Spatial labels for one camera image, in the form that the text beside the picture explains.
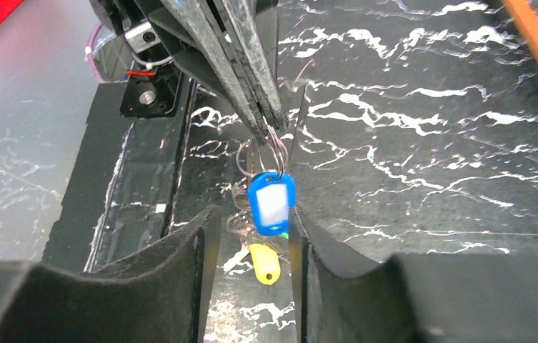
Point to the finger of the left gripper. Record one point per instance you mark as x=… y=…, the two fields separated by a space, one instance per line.
x=253 y=28
x=193 y=34

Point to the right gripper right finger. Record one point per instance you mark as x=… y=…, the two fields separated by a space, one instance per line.
x=340 y=295

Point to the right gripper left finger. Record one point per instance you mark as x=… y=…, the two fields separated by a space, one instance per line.
x=159 y=294

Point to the yellow key tag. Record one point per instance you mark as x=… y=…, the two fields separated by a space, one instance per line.
x=266 y=263

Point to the silver keyring holder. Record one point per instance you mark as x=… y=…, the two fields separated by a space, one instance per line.
x=280 y=147

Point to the blue key tag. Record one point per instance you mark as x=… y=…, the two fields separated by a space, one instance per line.
x=271 y=195

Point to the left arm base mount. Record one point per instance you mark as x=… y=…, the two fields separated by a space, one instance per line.
x=120 y=196

